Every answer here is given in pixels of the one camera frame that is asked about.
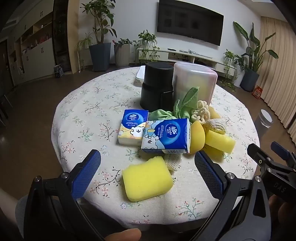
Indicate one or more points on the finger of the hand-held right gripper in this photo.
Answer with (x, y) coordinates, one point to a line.
(259, 155)
(281, 149)

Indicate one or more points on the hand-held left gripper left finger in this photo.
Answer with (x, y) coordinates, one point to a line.
(89, 173)

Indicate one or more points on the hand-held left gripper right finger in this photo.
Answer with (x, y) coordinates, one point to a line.
(208, 176)

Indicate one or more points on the cream knitted dishcloth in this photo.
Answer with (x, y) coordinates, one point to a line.
(216, 126)
(172, 162)

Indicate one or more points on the blue tissue pack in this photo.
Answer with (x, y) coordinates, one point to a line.
(166, 136)
(131, 127)

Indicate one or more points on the large yellow sponge block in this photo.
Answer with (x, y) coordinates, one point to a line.
(148, 178)

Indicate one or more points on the white tray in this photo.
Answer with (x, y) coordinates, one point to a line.
(139, 76)

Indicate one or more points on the person's left forearm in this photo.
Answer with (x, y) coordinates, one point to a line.
(19, 213)

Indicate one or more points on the person's right hand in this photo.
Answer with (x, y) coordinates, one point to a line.
(285, 213)

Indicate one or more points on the person's left hand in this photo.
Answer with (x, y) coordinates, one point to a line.
(123, 235)

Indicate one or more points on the flat yellow sponge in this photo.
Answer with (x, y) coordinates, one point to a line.
(212, 151)

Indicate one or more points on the grey trash bin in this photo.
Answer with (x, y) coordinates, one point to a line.
(263, 120)

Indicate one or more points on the rectangular yellow sponge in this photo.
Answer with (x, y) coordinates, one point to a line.
(219, 140)

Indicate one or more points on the round yellow sponge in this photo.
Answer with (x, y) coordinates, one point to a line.
(197, 138)

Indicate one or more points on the red box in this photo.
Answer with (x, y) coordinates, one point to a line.
(257, 92)

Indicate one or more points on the floral tablecloth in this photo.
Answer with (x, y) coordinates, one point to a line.
(92, 111)

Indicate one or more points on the cream loop scrubber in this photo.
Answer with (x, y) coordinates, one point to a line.
(201, 112)

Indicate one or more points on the green cloth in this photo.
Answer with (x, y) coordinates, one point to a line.
(185, 104)

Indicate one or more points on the beige curtain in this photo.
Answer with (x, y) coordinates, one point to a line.
(277, 69)

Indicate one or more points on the small plant in white pot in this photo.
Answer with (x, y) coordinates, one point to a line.
(234, 67)

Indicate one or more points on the broad-leaf plant in dark pot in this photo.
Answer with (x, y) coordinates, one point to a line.
(252, 62)

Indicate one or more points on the translucent plastic container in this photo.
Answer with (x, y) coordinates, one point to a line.
(196, 81)

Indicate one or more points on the black cylindrical container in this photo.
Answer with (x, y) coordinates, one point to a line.
(155, 88)

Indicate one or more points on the small dark floor object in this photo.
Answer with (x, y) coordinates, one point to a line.
(59, 70)

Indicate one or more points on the white television cabinet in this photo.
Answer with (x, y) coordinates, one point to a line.
(185, 56)

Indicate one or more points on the plant in ribbed white pot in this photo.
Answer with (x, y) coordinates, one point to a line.
(122, 53)

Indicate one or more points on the tall plant in dark pot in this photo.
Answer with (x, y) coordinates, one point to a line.
(99, 46)

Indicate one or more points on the small plant on white stand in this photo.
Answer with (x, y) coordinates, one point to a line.
(84, 45)

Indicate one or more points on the dark tall shelf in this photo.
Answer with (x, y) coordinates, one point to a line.
(61, 34)

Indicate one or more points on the trailing green plant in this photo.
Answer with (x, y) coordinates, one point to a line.
(148, 44)

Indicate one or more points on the white wall cabinet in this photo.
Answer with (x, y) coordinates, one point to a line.
(34, 51)

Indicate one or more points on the wall television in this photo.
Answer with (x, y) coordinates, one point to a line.
(189, 20)

